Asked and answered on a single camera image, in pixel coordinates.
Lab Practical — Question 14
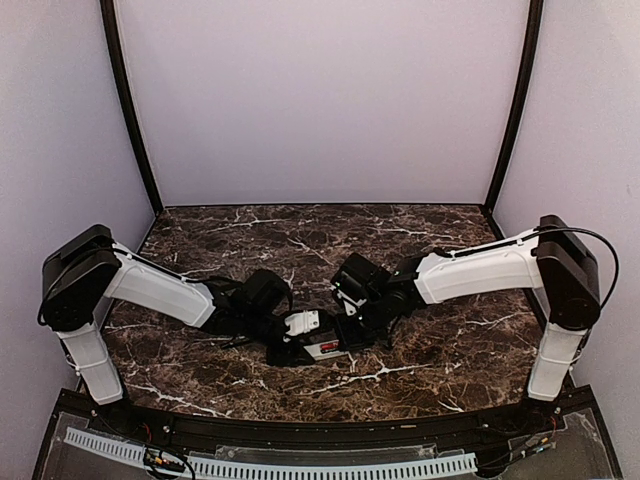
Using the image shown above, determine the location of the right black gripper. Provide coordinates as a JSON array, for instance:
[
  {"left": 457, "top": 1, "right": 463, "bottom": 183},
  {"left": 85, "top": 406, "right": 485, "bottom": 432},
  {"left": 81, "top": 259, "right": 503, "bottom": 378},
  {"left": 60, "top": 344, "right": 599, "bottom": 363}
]
[{"left": 332, "top": 295, "right": 392, "bottom": 352}]

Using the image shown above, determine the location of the red battery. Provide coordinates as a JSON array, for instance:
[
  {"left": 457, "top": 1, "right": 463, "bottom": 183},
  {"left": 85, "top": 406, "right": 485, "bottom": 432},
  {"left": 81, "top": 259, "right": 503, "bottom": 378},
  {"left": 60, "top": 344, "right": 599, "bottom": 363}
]
[{"left": 320, "top": 341, "right": 339, "bottom": 352}]

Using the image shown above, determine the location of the white remote control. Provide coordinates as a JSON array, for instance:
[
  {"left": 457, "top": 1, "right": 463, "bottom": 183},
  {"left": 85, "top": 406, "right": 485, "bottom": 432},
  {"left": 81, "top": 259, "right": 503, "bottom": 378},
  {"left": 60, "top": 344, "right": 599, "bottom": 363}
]
[{"left": 304, "top": 340, "right": 348, "bottom": 361}]

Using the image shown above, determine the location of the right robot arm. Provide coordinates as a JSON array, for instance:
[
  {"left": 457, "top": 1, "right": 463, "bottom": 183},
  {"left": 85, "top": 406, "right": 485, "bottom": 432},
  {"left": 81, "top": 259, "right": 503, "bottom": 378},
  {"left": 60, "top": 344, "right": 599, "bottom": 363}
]
[{"left": 330, "top": 215, "right": 612, "bottom": 434}]

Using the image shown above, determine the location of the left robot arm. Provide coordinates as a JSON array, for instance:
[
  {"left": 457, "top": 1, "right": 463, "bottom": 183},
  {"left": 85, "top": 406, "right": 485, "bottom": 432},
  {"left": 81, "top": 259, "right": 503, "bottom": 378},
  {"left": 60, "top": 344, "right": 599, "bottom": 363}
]
[{"left": 38, "top": 224, "right": 337, "bottom": 436}]

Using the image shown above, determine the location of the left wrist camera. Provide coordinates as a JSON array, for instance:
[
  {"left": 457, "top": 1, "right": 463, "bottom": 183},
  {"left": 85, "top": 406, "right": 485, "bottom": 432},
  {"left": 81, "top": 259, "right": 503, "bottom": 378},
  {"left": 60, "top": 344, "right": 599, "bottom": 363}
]
[{"left": 283, "top": 310, "right": 320, "bottom": 342}]

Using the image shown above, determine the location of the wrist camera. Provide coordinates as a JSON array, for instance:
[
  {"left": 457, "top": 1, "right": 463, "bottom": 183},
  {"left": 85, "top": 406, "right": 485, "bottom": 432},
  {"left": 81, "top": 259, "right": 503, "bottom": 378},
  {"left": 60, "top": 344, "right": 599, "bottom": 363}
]
[
  {"left": 332, "top": 286, "right": 366, "bottom": 317},
  {"left": 283, "top": 310, "right": 320, "bottom": 342}
]

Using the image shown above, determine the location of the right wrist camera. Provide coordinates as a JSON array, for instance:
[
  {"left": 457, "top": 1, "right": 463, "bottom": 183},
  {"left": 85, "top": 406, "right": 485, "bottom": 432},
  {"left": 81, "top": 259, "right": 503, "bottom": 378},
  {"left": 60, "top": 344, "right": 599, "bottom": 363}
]
[{"left": 332, "top": 286, "right": 366, "bottom": 317}]

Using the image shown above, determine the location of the black front rail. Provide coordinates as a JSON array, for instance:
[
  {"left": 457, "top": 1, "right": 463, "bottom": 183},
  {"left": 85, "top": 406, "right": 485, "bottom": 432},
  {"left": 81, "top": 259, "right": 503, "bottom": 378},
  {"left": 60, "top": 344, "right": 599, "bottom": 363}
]
[{"left": 124, "top": 404, "right": 531, "bottom": 451}]

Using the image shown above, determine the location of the white slotted cable duct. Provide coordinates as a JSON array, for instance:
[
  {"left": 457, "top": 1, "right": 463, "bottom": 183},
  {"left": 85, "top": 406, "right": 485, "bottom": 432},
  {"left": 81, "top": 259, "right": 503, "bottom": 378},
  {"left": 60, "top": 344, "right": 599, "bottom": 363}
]
[{"left": 64, "top": 427, "right": 477, "bottom": 479}]

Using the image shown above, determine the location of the right black frame post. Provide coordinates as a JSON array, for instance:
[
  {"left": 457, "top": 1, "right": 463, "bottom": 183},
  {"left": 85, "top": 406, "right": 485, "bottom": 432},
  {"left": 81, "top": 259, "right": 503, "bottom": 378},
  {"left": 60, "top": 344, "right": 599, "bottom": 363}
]
[{"left": 483, "top": 0, "right": 544, "bottom": 214}]

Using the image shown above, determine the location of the black frame post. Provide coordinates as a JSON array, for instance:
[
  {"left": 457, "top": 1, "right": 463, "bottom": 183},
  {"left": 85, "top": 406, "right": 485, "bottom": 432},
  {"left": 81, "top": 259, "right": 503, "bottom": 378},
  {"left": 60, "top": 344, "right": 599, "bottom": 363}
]
[
  {"left": 483, "top": 0, "right": 544, "bottom": 214},
  {"left": 99, "top": 0, "right": 164, "bottom": 216}
]

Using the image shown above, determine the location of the left black frame post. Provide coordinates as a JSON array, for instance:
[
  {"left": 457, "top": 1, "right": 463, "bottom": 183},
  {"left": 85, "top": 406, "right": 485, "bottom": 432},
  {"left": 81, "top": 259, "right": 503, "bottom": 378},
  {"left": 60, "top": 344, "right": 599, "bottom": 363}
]
[{"left": 99, "top": 0, "right": 164, "bottom": 216}]

